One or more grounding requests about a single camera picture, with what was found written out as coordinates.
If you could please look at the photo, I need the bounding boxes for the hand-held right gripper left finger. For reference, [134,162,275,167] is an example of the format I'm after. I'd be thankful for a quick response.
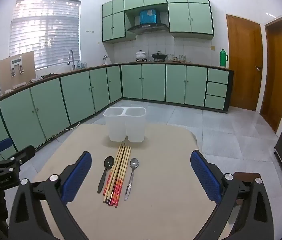
[7,151,92,240]

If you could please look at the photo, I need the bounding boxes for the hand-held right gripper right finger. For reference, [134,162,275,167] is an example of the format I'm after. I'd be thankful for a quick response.
[190,150,275,240]

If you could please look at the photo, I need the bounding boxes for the red patterned bamboo chopstick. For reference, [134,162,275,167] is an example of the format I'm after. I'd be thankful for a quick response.
[109,144,126,205]
[116,147,132,208]
[103,145,121,196]
[113,145,129,206]

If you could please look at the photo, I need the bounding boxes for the black plastic spoon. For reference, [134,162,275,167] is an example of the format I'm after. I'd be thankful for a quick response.
[97,156,115,194]

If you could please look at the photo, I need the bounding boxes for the metal spoon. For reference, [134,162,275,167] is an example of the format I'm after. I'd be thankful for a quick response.
[124,158,139,201]

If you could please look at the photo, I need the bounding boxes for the white double utensil holder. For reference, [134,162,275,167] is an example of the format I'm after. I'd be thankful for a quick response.
[103,107,146,143]

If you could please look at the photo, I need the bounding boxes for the cardboard board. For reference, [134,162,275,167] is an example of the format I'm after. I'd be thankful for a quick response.
[0,51,36,94]

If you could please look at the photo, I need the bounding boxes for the green base cabinets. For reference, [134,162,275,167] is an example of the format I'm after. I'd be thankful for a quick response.
[0,64,234,155]

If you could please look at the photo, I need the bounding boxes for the metal faucet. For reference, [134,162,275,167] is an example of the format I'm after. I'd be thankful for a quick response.
[67,50,76,71]

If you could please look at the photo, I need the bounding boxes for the green thermos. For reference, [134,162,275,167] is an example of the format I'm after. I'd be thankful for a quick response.
[220,48,229,67]

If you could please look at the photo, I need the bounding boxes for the row of glass jars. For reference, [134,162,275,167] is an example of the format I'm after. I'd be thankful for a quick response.
[167,54,191,62]

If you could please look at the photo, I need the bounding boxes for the window blinds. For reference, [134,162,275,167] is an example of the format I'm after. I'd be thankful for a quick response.
[9,0,81,71]

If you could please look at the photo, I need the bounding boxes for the black wok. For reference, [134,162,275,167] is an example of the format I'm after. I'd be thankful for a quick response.
[151,51,168,59]

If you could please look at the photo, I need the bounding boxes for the range hood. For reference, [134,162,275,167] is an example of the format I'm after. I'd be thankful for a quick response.
[127,23,170,34]

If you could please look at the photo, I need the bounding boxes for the blue chimney cover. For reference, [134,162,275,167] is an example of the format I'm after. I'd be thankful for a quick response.
[140,9,157,24]

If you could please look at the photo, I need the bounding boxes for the white bracket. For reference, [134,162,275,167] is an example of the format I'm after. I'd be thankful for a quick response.
[9,58,24,77]

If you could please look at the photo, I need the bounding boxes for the wooden door with handle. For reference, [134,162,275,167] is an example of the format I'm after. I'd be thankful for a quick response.
[225,14,263,112]

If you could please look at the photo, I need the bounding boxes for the green wall cabinets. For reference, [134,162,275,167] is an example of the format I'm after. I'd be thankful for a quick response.
[101,0,214,43]

